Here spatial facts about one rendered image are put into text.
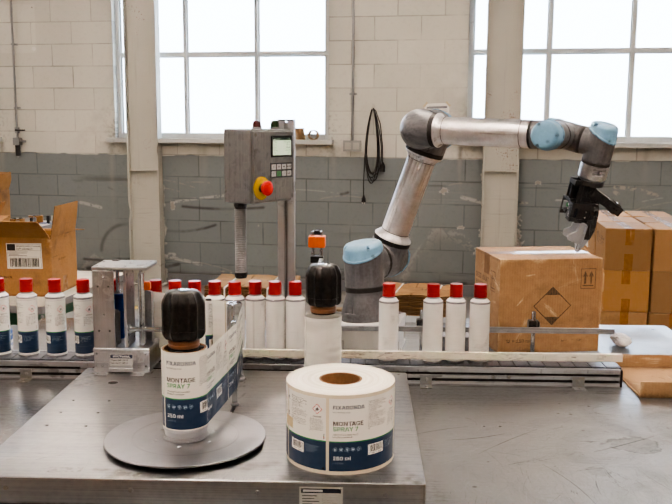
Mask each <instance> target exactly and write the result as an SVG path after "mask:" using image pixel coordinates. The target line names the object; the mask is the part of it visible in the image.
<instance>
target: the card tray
mask: <svg viewBox="0 0 672 504"><path fill-rule="evenodd" d="M622 355H623V362H616V363H617V364H618V365H619V366H620V367H621V369H622V370H623V379H622V380H623V381H624V382H625V383H626V384H627V385H628V386H629V387H630V388H631V389H632V390H633V391H634V392H635V393H636V394H637V395H638V396H639V397H640V398H672V355H659V354H622Z"/></svg>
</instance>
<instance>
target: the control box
mask: <svg viewBox="0 0 672 504"><path fill-rule="evenodd" d="M284 135H292V157H272V158H271V136H284ZM284 162H292V177H282V178H270V163H284ZM224 180H225V202H230V203H242V204H257V203H267V202H277V201H286V200H291V198H293V131H291V129H224ZM265 181H270V182H271V183H272V184H273V192H272V194H271V195H270V196H265V195H263V194H262V192H260V191H259V186H260V184H262V183H263V182H265Z"/></svg>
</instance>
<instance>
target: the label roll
mask: <svg viewBox="0 0 672 504"><path fill-rule="evenodd" d="M394 408H395V378H394V376H393V375H392V374H391V373H389V372H387V371H385V370H383V369H379V368H376V367H372V366H366V365H359V364H345V363H333V364H320V365H313V366H307V367H303V368H300V369H297V370H295V371H293V372H291V373H290V374H289V375H288V376H287V378H286V454H287V458H288V460H289V461H290V462H291V463H292V464H294V465H295V466H297V467H299V468H301V469H304V470H307V471H311V472H315V473H320V474H328V475H354V474H362V473H367V472H371V471H375V470H378V469H380V468H383V467H384V466H386V465H388V464H389V463H390V462H391V461H392V459H393V457H394Z"/></svg>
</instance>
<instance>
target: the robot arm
mask: <svg viewBox="0 0 672 504"><path fill-rule="evenodd" d="M618 132H619V129H618V127H617V126H616V125H614V124H612V123H609V122H604V121H593V122H592V123H591V125H590V126H584V125H580V124H576V123H573V122H569V121H565V120H563V119H560V118H552V117H551V118H548V119H547V120H524V119H496V118H468V117H452V116H451V115H450V114H449V113H447V112H445V111H442V110H440V109H415V110H412V111H410V112H409V113H407V114H406V115H405V116H404V118H403V119H402V121H401V124H400V135H401V138H402V140H403V141H404V142H405V144H406V147H405V148H406V150H407V152H408V156H407V159H406V162H405V164H404V167H403V170H402V173H401V176H400V178H399V181H398V184H397V187H396V189H395V192H394V195H393V198H392V200H391V203H390V206H389V209H388V211H387V214H386V217H385V220H384V222H383V225H382V227H380V228H378V229H376V230H375V233H374V235H373V238H372V239H360V240H355V241H352V242H349V243H347V244H346V245H345V246H344V249H343V261H344V274H345V290H346V296H345V300H344V304H343V308H342V312H341V315H342V321H343V322H346V323H376V322H379V299H380V298H382V297H383V296H382V294H383V283H384V279H385V278H388V277H393V276H396V275H398V274H399V273H401V272H402V271H404V270H405V268H406V267H407V266H408V264H409V261H410V252H409V247H410V244H411V241H410V239H409V237H408V235H409V233H410V230H411V227H412V225H413V222H414V219H415V217H416V214H417V211H418V209H419V206H420V203H421V201H422V198H423V195H424V193H425V190H426V187H427V185H428V182H429V179H430V177H431V174H432V171H433V169H434V166H435V164H436V163H438V162H440V161H442V159H443V157H444V154H445V152H446V149H447V148H449V147H450V146H451V145H468V146H489V147H509V148H529V149H541V150H545V151H550V150H554V149H564V150H568V151H572V152H575V153H579V154H583V155H582V160H581V163H580V167H579V171H578V175H579V176H578V177H573V176H571V178H570V182H569V186H568V190H567V194H566V195H563V198H562V202H561V206H560V210H559V212H560V213H566V214H565V215H566V217H565V218H566V219H567V220H568V221H570V222H572V225H571V226H570V227H568V228H565V229H564V230H563V235H564V236H566V237H567V239H568V240H569V241H571V242H574V243H575V251H576V252H579V251H580V250H581V249H582V248H583V247H584V246H585V245H586V243H587V242H588V241H589V240H590V238H591V236H592V235H593V233H594V231H595V228H596V223H597V219H598V216H599V203H600V204H601V205H602V206H604V207H605V208H606V210H607V211H608V212H609V213H611V214H612V215H616V216H617V217H618V216H619V215H620V214H621V213H622V212H623V211H624V210H623V209H622V208H621V207H622V206H621V205H620V204H619V203H618V202H616V201H615V200H611V199H610V198H609V197H607V196H606V195H605V194H603V193H602V192H601V191H599V190H598V189H597V188H602V187H603V186H604V181H605V180H606V178H607V174H608V170H609V166H610V163H611V159H612V156H613V152H614V149H615V146H616V144H617V142H616V141H617V136H618ZM564 200H567V201H568V202H567V203H566V206H567V207H564V208H563V209H562V205H563V201H564Z"/></svg>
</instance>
